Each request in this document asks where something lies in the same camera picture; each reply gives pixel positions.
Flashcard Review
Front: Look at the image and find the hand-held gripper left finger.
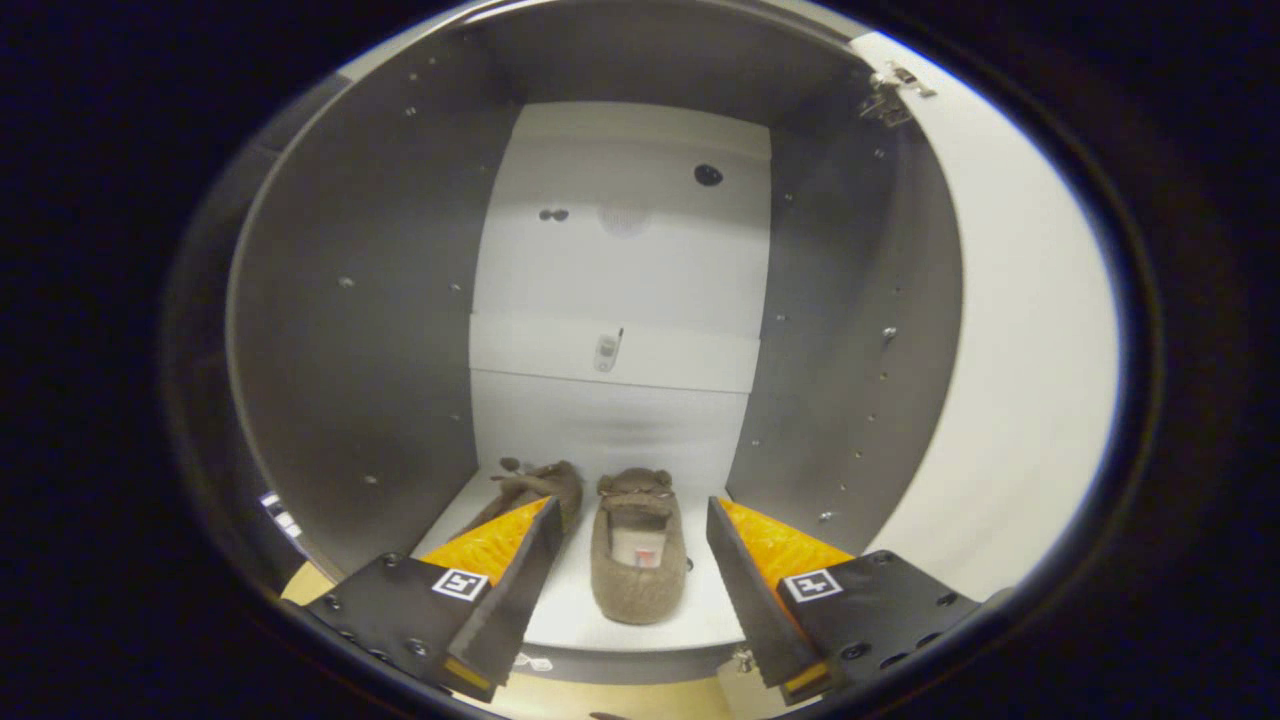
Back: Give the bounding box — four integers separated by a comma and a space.
300, 495, 564, 704

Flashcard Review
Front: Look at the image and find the black backdrop cloth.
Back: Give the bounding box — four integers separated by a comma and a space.
160, 75, 346, 601

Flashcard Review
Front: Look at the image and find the white cabinet shelf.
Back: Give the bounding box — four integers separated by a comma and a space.
410, 470, 776, 656

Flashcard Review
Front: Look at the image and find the grey shoe cabinet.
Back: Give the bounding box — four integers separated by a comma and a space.
225, 0, 966, 691

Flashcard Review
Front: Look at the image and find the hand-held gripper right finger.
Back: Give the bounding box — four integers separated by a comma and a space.
706, 495, 986, 706

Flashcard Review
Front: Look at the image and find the brown fuzzy shoe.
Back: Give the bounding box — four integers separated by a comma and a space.
470, 457, 584, 541
590, 467, 691, 627

